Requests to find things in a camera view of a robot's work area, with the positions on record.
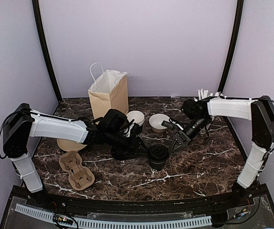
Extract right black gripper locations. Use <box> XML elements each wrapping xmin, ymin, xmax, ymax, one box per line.
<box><xmin>168</xmin><ymin>116</ymin><xmax>210</xmax><ymax>154</ymax></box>

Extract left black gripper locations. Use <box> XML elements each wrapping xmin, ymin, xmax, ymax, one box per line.
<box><xmin>105</xmin><ymin>129</ymin><xmax>149</xmax><ymax>158</ymax></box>

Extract stack of black cup lids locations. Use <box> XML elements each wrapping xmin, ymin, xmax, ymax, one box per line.
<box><xmin>111</xmin><ymin>147</ymin><xmax>137</xmax><ymax>161</ymax></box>

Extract black cup lid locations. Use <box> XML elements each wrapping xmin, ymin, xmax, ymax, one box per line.
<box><xmin>147</xmin><ymin>145</ymin><xmax>169</xmax><ymax>162</ymax></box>

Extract stack of black paper cups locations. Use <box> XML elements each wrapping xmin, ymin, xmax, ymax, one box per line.
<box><xmin>126</xmin><ymin>110</ymin><xmax>145</xmax><ymax>134</ymax></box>

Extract single black paper cup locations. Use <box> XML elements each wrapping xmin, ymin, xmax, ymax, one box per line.
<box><xmin>148</xmin><ymin>159</ymin><xmax>167</xmax><ymax>172</ymax></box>

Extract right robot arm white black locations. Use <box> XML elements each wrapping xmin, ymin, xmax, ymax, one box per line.
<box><xmin>162</xmin><ymin>95</ymin><xmax>274</xmax><ymax>189</ymax></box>

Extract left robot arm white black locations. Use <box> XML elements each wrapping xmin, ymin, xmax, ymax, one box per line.
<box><xmin>0</xmin><ymin>103</ymin><xmax>148</xmax><ymax>208</ymax></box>

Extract white paper bowl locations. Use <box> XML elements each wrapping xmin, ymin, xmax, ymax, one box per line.
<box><xmin>149</xmin><ymin>114</ymin><xmax>170</xmax><ymax>134</ymax></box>

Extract bundle of white wrapped straws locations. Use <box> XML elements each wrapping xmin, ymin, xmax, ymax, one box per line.
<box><xmin>193</xmin><ymin>88</ymin><xmax>223</xmax><ymax>102</ymax></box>

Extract brown cardboard cup carrier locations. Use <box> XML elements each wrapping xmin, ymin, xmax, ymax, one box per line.
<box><xmin>59</xmin><ymin>151</ymin><xmax>95</xmax><ymax>191</ymax></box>

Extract beige round plate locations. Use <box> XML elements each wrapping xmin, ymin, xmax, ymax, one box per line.
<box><xmin>57</xmin><ymin>139</ymin><xmax>86</xmax><ymax>152</ymax></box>

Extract brown paper bag white handles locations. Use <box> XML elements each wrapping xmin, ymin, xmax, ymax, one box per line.
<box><xmin>88</xmin><ymin>70</ymin><xmax>129</xmax><ymax>119</ymax></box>

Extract black front table rail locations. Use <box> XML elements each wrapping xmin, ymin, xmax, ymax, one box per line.
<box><xmin>12</xmin><ymin>185</ymin><xmax>266</xmax><ymax>219</ymax></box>

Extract white slotted cable duct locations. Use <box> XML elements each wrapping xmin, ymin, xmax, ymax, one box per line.
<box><xmin>14</xmin><ymin>204</ymin><xmax>212</xmax><ymax>229</ymax></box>

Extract black right frame post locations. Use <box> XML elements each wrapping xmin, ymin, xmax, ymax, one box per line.
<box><xmin>217</xmin><ymin>0</ymin><xmax>244</xmax><ymax>93</ymax></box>

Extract black frame post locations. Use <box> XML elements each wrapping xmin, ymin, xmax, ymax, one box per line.
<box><xmin>217</xmin><ymin>0</ymin><xmax>244</xmax><ymax>93</ymax></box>
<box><xmin>32</xmin><ymin>0</ymin><xmax>63</xmax><ymax>103</ymax></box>

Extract black left frame post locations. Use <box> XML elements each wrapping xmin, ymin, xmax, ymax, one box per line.
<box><xmin>32</xmin><ymin>0</ymin><xmax>63</xmax><ymax>103</ymax></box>

